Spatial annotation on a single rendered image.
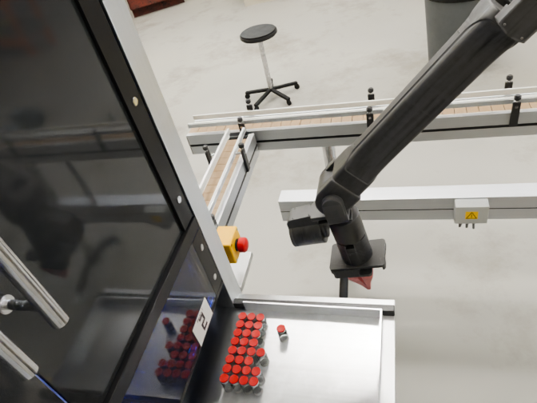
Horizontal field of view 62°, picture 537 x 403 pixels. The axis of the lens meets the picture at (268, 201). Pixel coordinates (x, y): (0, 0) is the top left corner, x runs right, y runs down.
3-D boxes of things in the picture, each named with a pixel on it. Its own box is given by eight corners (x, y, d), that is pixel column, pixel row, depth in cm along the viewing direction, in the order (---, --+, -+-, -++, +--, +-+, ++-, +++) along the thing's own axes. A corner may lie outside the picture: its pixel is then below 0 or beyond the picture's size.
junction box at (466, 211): (454, 224, 177) (455, 207, 172) (452, 215, 181) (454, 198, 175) (487, 224, 174) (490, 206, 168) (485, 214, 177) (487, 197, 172)
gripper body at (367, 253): (335, 249, 88) (324, 224, 84) (387, 245, 84) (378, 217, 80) (332, 276, 84) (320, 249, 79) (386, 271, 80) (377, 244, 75)
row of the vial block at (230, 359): (223, 392, 99) (217, 381, 96) (244, 322, 111) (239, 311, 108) (232, 393, 98) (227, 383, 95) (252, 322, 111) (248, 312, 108)
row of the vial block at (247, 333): (232, 393, 98) (227, 383, 95) (252, 322, 111) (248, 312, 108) (242, 394, 97) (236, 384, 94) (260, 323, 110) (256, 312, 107)
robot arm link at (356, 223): (356, 219, 73) (357, 196, 77) (316, 225, 76) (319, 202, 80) (366, 247, 77) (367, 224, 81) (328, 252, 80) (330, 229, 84)
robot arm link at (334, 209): (340, 197, 69) (343, 167, 76) (272, 209, 73) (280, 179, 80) (358, 253, 76) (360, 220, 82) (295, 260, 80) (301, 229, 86)
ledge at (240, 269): (196, 289, 126) (193, 285, 124) (209, 255, 135) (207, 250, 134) (242, 292, 122) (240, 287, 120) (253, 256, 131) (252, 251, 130)
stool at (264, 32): (298, 78, 405) (287, 13, 367) (302, 103, 369) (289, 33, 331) (245, 89, 411) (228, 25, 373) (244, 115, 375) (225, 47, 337)
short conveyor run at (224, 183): (212, 296, 125) (195, 259, 115) (163, 294, 129) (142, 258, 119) (263, 152, 174) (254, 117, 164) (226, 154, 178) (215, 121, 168)
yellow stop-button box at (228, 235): (211, 263, 118) (203, 245, 114) (219, 243, 123) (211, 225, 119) (238, 264, 116) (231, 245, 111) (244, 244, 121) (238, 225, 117)
